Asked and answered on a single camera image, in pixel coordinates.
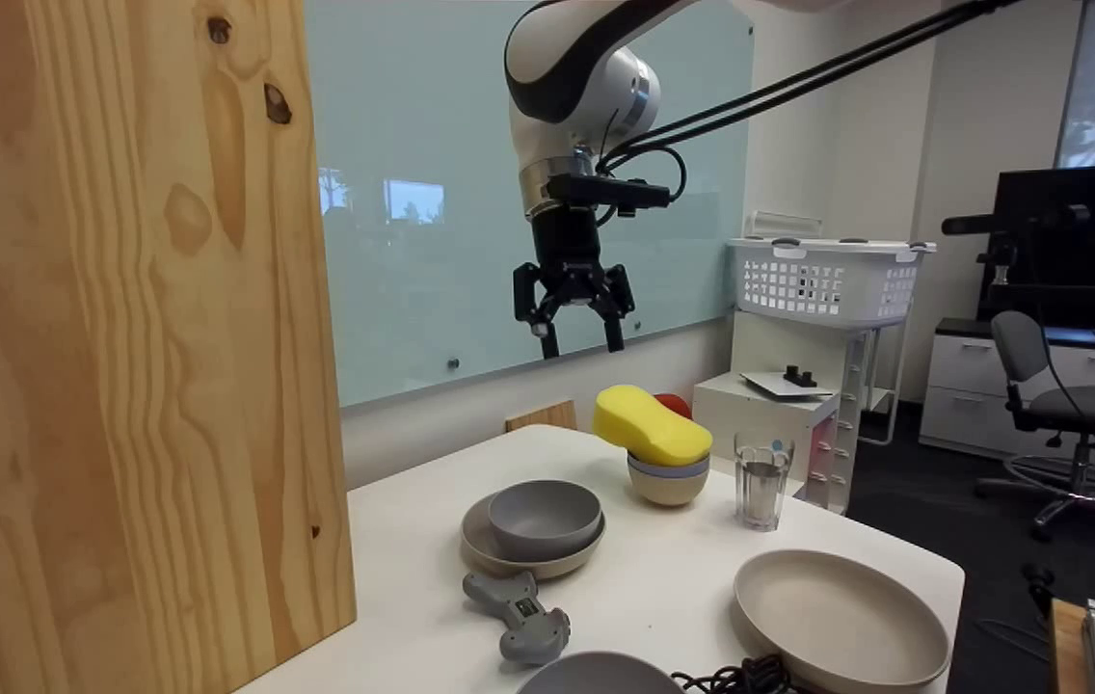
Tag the yellow sponge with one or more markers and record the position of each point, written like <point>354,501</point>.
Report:
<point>650,425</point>

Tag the large beige bowl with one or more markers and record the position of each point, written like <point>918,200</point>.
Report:
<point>839,623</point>

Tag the small beige bowl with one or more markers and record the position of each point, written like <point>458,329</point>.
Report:
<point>670,486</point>

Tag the white low cabinet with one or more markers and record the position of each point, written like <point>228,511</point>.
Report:
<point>974,400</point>

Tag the white basket stand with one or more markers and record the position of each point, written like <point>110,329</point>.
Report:
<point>881,388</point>

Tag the frosted glass whiteboard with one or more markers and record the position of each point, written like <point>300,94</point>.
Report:
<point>418,294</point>

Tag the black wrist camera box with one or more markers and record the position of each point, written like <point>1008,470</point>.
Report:
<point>601,193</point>

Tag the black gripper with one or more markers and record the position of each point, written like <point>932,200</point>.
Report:
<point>570,250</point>

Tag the grey dumbbell shaped tool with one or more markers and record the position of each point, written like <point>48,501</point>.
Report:
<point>533,639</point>

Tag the light plywood panel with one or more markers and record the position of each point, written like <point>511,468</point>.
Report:
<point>127,320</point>

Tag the red round object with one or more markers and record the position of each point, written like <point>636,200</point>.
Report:
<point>678,407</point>

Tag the clear plastic drawer tower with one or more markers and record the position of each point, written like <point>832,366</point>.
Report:
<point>833,450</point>

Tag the white flat tray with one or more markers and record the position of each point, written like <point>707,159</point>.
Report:
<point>785,388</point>

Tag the wooden board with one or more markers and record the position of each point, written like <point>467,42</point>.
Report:
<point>1070,649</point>

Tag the clear drinking glass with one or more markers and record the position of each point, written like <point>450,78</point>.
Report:
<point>767,486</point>

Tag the black monitor screen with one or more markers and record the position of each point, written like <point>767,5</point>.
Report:
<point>1075,243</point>

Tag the small black object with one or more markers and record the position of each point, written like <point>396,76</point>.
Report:
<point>799,376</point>

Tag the white side table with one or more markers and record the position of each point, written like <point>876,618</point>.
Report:
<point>752,425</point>

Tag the white plastic laundry basket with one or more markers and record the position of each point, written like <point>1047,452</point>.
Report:
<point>832,283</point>

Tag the grey office chair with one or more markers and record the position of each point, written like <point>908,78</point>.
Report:
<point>1075,407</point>

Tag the grey bowl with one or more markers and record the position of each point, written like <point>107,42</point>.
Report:
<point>547,517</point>
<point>601,677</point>

